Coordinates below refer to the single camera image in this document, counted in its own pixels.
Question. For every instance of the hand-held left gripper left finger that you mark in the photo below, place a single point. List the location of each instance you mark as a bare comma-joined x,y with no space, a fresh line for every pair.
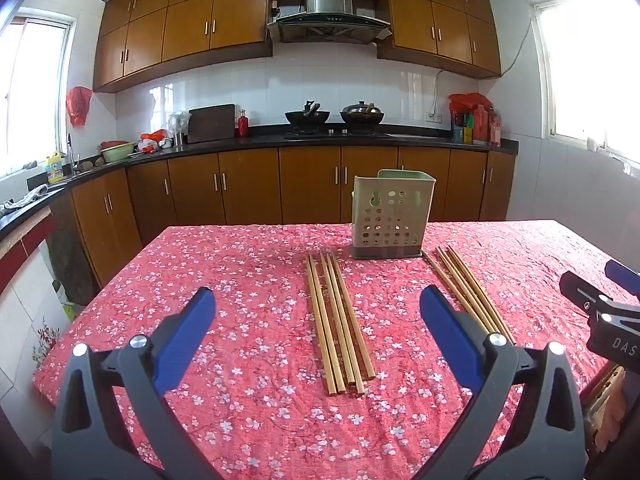
182,335

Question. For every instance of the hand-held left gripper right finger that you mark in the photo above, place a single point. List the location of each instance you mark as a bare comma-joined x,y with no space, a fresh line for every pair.
450,335

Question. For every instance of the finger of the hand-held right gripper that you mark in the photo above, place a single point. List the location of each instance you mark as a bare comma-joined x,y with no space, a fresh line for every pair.
577,290
622,275

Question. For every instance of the beige perforated utensil holder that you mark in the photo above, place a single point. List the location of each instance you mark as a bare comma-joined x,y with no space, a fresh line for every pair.
390,220

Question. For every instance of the red floral tablecloth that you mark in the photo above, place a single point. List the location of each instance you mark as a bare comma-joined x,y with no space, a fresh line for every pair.
250,310

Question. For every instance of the white plastic bucket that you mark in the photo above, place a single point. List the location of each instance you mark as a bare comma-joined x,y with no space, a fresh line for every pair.
62,300

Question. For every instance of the wooden base cabinets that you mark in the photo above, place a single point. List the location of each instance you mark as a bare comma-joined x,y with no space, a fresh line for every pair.
250,185

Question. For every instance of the red condiment bottle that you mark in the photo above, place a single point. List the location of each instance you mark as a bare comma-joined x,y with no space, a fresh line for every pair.
480,125
495,130

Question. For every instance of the green basin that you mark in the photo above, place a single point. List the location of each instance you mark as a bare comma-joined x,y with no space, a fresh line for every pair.
117,152

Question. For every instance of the metal cup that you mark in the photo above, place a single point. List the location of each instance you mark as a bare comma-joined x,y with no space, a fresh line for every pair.
178,138

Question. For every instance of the red white plastic bag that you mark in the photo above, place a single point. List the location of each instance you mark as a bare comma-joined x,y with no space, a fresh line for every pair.
152,137

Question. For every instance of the bright window near condiments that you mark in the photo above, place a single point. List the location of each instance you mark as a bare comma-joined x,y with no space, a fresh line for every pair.
590,75

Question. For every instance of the black kitchen countertop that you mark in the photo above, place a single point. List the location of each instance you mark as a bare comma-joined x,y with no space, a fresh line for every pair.
250,141

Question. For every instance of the white rag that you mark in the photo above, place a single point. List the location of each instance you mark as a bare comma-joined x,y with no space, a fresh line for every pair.
25,199

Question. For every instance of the yellow dish soap bottle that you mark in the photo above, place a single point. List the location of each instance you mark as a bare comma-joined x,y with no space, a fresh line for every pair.
55,170

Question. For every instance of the dark cutting board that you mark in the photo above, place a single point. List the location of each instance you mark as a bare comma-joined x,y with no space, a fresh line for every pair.
210,125

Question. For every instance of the metal faucet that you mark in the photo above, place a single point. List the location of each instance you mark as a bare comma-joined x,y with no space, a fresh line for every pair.
70,152

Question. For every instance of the clear plastic bag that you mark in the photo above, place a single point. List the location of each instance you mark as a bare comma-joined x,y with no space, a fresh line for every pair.
180,120

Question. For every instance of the small red bottle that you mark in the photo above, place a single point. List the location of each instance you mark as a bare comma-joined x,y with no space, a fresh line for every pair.
243,125

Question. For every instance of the red bag over condiments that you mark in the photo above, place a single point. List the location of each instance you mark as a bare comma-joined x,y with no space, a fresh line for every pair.
467,100

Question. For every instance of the dark pot with lid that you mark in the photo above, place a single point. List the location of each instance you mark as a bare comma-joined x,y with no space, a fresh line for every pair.
362,115

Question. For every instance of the black gas stove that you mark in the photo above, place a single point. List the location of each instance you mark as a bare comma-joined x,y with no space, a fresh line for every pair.
320,134

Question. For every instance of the black wok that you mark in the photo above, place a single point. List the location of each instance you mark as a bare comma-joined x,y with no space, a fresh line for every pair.
307,117

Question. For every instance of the hanging red plastic bag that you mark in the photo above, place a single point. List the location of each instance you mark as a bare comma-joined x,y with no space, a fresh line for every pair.
79,105

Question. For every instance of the window beside sink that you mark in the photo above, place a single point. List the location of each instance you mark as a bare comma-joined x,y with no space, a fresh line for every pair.
35,85

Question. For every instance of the steel range hood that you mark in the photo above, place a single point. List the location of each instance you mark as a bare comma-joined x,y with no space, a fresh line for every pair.
327,0

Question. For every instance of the wall socket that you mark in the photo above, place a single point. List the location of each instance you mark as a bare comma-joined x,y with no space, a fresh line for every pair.
434,117

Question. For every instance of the wooden wall cabinets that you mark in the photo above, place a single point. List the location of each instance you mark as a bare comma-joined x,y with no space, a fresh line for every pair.
190,25

